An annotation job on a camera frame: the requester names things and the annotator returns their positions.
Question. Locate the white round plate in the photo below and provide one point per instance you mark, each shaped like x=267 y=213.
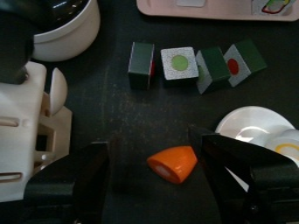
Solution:
x=252 y=121

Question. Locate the pink tray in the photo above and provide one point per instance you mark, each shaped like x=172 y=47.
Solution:
x=226 y=10

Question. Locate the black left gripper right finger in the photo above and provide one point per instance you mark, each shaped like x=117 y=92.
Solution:
x=248 y=180

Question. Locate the white block green dot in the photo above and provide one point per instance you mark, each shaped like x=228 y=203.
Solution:
x=179 y=63

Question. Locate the dark round bowl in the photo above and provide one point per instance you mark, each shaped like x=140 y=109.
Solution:
x=73 y=43

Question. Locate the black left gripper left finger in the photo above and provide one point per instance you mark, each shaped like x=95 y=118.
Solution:
x=77 y=186

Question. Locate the white toast slice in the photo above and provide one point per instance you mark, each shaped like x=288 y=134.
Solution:
x=57 y=90

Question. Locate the white toy toaster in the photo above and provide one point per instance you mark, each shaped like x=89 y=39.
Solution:
x=19 y=122

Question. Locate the green sushi block red centre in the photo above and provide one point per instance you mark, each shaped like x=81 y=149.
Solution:
x=140 y=65
x=244 y=59

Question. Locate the orange toy carrot top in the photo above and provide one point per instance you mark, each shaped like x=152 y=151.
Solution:
x=176 y=162

